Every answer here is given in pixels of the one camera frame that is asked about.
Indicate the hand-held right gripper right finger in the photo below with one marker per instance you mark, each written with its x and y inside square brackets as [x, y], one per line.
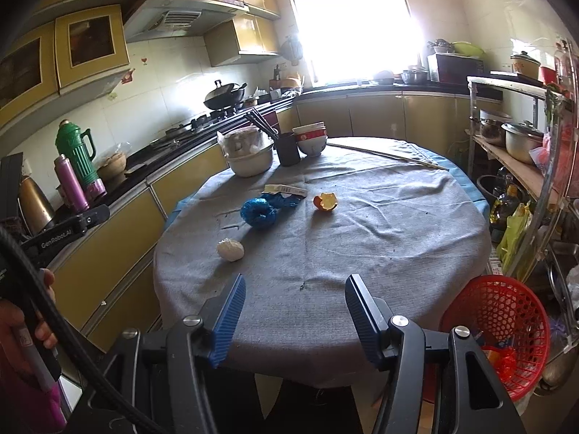
[364, 321]

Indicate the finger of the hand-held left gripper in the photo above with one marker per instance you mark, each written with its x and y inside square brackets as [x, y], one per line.
[92, 219]

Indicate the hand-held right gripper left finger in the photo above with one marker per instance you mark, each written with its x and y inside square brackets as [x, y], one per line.
[228, 321]

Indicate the red plastic bag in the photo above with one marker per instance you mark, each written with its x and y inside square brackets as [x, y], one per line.
[502, 364]

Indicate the red plastic basket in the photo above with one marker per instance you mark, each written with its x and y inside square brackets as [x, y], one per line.
[511, 307]

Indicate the person's left forearm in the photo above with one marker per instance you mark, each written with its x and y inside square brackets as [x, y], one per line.
[27, 409]

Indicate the person's left hand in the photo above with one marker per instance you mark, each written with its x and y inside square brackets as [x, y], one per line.
[11, 334]

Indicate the brass kettle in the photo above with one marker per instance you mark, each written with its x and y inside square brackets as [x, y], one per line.
[34, 208]

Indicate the purple thermos flask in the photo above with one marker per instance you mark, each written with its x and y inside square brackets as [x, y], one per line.
[72, 185]

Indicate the brown bowl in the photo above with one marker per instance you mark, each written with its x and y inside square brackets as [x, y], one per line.
[113, 167]

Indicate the black kitchen countertop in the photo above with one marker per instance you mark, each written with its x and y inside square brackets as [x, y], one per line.
[135, 176]

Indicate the green thermos flask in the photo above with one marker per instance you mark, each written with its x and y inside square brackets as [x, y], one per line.
[74, 153]

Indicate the white crumpled paper ball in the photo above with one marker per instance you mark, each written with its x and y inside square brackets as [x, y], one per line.
[230, 251]

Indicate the blue plastic bag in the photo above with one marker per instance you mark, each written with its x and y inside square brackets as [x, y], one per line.
[258, 212]

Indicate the orange peel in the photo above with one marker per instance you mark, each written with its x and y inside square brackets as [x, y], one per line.
[326, 204]

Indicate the black gas stove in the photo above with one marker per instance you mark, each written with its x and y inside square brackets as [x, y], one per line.
[194, 122]

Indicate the long white carton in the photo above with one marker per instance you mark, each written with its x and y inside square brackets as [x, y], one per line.
[285, 189]

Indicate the metal basin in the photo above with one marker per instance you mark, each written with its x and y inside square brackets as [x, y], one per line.
[249, 165]

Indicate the long wooden strip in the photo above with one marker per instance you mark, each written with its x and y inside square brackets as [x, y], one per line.
[389, 156]

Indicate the yellow plastic bag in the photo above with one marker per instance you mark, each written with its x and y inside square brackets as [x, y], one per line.
[515, 244]

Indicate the clear plastic bag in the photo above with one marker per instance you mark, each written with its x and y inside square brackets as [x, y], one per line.
[244, 140]

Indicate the cooking oil bottle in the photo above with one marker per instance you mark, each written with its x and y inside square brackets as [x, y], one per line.
[502, 210]

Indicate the black wok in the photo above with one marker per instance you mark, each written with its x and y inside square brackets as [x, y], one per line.
[221, 97]

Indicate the bundle of black chopsticks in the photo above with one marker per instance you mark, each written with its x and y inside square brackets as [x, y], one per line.
[264, 126]

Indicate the metal storage rack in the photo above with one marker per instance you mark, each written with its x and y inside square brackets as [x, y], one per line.
[515, 176]

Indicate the grey range hood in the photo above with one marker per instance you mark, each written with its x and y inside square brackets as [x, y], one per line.
[181, 18]

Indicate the dark metal pot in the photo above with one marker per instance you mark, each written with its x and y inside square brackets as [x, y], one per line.
[493, 129]

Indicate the dark sauce bottle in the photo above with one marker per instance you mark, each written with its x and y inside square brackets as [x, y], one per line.
[277, 74]

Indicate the steel pot with lid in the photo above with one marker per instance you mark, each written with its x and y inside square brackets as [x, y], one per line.
[522, 144]

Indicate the pink plastic bag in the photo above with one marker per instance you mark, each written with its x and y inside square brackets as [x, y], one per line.
[556, 167]

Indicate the small steel pot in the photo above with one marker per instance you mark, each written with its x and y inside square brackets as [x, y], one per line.
[414, 76]

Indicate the round hanging utensil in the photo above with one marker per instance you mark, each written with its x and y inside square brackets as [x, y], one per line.
[291, 49]

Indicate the dark microwave oven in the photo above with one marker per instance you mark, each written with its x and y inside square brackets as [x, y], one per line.
[454, 68]

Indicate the green plastic basin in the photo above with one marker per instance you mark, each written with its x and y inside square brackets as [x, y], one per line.
[468, 49]

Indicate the kitchen window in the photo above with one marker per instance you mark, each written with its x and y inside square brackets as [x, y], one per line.
[353, 22]

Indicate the floral enamel pot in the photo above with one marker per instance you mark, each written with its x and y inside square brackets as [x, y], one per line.
[525, 65]

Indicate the red container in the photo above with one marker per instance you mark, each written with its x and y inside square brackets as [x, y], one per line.
[548, 74]

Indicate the yellow wall cabinets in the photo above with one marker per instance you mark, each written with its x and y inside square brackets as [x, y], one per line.
[90, 40]

